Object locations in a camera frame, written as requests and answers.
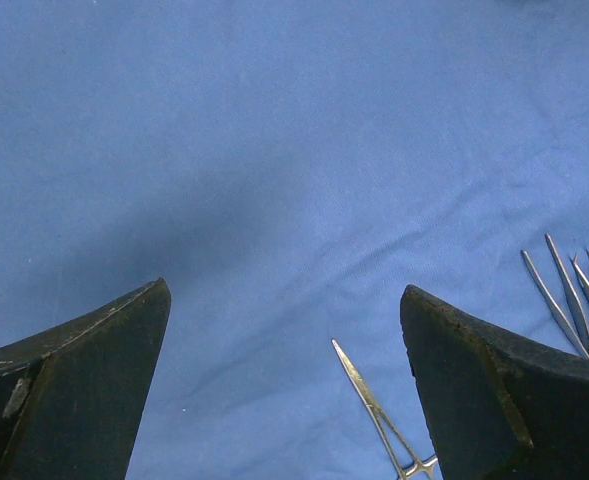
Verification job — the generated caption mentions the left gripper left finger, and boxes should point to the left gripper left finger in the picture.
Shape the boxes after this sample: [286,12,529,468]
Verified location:
[0,279,171,480]

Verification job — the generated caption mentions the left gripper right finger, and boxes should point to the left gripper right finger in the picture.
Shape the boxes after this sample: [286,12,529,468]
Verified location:
[400,285,589,480]

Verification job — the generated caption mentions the remaining ring-handled clamp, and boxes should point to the remaining ring-handled clamp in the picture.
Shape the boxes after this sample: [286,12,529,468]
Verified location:
[331,338,438,480]

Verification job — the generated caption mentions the long serrated steel forceps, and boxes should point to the long serrated steel forceps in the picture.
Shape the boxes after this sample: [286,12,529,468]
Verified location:
[520,233,589,359]

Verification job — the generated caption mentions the blue surgical cloth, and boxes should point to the blue surgical cloth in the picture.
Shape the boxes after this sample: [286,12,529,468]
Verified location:
[0,1,589,479]

